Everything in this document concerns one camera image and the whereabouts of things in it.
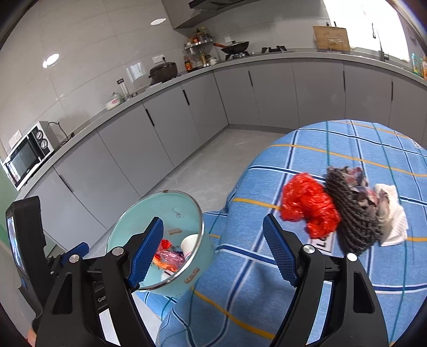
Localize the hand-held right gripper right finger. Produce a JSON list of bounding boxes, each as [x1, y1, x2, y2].
[[262, 214, 389, 347]]

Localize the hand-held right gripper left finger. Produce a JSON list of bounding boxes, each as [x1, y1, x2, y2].
[[33, 217, 165, 347]]

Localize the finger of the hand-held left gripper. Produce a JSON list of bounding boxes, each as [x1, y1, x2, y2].
[[47, 243, 89, 272]]

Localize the red orange snack wrapper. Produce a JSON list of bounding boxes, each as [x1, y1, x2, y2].
[[153, 238, 182, 272]]

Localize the white striped paper cup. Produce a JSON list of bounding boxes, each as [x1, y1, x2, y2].
[[180, 234, 201, 259]]

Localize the light blue bin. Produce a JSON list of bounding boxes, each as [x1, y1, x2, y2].
[[106, 190, 216, 297]]

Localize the white label card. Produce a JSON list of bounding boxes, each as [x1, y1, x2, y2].
[[312, 234, 338, 251]]

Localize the red plastic bag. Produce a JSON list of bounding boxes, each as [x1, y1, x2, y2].
[[280, 173, 341, 238]]

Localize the white microwave oven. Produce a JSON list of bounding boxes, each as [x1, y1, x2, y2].
[[2, 121, 56, 191]]

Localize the grey ribbed knitted cloth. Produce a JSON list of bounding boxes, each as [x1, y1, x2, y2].
[[325, 167, 382, 256]]

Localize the patterned crumpled cloth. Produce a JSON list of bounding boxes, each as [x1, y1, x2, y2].
[[345, 167, 381, 214]]

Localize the grey kitchen cabinets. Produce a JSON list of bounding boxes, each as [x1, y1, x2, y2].
[[17, 50, 427, 241]]

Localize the blue plaid tablecloth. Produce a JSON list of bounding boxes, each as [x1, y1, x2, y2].
[[143, 119, 427, 347]]

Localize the white crumpled tissue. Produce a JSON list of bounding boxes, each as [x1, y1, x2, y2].
[[374, 183, 410, 247]]

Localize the glass blender jar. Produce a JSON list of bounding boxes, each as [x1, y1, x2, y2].
[[116, 78, 129, 101]]

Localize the dark rice cooker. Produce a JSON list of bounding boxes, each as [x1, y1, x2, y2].
[[148, 62, 178, 85]]

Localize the gas stove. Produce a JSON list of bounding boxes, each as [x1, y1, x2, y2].
[[227, 45, 288, 61]]

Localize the black wok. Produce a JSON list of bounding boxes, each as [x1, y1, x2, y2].
[[213, 41, 250, 56]]

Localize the metal spice rack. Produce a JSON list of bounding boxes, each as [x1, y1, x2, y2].
[[183, 27, 214, 72]]

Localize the wooden cutting board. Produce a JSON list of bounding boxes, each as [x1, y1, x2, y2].
[[313, 26, 351, 51]]

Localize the metal faucet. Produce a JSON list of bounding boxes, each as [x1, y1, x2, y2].
[[372, 23, 389, 62]]

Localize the bright window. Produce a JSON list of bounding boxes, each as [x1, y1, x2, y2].
[[323, 0, 417, 62]]

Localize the black range hood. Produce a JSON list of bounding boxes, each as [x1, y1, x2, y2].
[[188, 0, 231, 9]]

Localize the black power cable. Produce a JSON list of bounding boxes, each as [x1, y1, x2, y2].
[[48, 122, 74, 145]]

